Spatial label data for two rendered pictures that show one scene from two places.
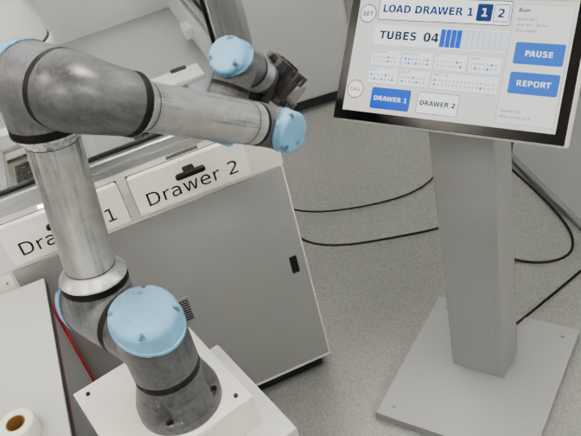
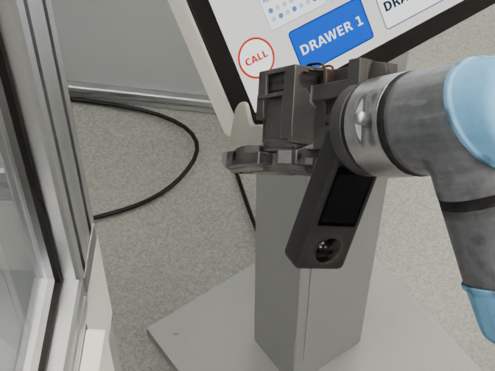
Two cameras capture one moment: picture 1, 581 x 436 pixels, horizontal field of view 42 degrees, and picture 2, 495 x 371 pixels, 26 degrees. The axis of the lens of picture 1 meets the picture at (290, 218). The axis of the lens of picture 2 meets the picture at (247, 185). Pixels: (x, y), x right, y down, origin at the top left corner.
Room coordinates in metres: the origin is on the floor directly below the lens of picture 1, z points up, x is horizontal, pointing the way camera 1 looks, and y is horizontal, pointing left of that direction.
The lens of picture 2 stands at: (1.32, 0.51, 1.79)
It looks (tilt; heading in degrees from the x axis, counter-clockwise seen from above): 53 degrees down; 285
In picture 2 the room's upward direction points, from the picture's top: straight up
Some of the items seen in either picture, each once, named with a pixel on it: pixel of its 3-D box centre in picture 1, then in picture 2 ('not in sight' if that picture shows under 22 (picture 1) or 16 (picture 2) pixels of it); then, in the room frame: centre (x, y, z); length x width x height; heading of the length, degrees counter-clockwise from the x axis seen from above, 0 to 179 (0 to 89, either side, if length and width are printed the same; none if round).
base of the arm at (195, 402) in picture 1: (172, 381); not in sight; (0.90, 0.27, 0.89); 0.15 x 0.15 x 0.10
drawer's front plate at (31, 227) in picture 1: (65, 224); not in sight; (1.49, 0.52, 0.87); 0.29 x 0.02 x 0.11; 102
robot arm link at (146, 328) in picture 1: (150, 334); not in sight; (0.91, 0.27, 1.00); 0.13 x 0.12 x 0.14; 41
